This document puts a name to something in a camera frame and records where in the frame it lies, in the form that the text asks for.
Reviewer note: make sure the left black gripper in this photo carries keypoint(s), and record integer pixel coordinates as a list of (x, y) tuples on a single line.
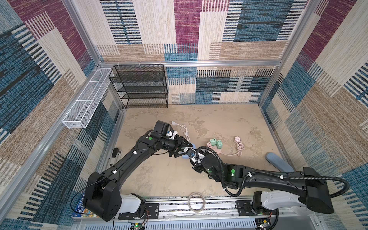
[(178, 143)]

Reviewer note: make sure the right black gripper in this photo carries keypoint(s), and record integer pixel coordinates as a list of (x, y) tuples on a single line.
[(198, 160)]

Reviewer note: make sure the light green plug adapter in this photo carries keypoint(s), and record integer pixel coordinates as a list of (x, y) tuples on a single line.
[(213, 142)]

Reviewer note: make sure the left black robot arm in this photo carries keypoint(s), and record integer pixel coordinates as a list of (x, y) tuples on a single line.
[(102, 195)]

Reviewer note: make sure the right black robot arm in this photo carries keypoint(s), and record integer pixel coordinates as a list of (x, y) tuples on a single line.
[(288, 189)]

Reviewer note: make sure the pink round power strip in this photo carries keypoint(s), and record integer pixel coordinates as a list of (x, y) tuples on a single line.
[(217, 150)]

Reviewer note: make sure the blue grey oval pad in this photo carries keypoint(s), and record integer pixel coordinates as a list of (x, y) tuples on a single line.
[(278, 162)]

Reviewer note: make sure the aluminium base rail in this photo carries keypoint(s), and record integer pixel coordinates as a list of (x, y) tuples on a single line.
[(209, 213)]

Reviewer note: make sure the black wire shelf rack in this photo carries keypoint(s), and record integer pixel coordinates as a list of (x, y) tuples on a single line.
[(141, 86)]

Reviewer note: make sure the white mesh wall basket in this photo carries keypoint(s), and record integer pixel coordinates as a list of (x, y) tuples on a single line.
[(81, 112)]

